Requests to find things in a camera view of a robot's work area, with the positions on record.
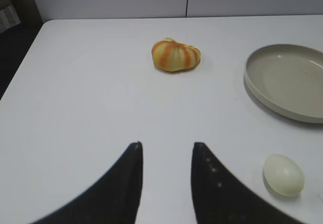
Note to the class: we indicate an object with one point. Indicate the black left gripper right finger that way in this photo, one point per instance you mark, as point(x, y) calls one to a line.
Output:
point(219, 197)

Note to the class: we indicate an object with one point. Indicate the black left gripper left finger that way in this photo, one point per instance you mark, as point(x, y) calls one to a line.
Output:
point(114, 198)

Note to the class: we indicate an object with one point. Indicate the white peeled egg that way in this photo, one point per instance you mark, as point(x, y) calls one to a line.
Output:
point(283, 175)

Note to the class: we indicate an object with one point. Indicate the beige round plate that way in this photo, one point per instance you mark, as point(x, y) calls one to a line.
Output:
point(287, 79)

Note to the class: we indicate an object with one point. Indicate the peeled orange mandarin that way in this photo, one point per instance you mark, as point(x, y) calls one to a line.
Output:
point(171, 56)

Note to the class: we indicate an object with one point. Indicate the cardboard box in corner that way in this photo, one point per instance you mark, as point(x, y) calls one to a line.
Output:
point(8, 16)

